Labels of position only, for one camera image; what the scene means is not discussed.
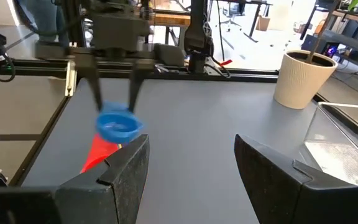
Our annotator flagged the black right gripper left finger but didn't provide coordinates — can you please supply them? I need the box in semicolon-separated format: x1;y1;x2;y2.
0;134;150;224

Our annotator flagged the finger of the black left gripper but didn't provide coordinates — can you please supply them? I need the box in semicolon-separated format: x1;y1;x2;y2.
75;55;104;113
128;62;150;113

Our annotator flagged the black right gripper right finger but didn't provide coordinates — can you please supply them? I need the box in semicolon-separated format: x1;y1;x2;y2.
234;134;358;224

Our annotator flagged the blue measuring cup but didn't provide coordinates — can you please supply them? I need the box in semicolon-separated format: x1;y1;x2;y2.
94;100;145;144

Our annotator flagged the red measuring cup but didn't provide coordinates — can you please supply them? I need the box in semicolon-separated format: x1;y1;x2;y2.
79;133;121;174

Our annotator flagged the clear plastic basket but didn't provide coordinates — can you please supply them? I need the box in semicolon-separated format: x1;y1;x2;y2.
300;101;358;187

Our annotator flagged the white slat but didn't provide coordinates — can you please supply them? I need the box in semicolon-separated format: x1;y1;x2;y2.
64;60;77;97

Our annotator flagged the wooden workbench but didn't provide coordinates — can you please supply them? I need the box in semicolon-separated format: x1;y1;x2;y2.
149;11;192;27

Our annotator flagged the person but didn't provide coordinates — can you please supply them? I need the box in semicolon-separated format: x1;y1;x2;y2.
20;0;71;47

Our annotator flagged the cream ribbed plant pot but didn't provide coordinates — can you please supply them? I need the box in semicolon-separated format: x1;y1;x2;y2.
273;49;339;110

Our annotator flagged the cardboard box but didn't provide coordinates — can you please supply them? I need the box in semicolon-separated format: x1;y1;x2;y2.
255;15;272;32

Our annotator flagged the black computer box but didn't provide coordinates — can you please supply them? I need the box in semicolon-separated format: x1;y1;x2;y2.
301;34;341;58

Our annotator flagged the green leafy plant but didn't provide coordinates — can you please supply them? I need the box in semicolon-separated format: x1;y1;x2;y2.
306;0;358;65

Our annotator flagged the black aluminium table frame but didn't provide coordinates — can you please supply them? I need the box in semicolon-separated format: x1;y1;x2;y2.
0;57;358;187

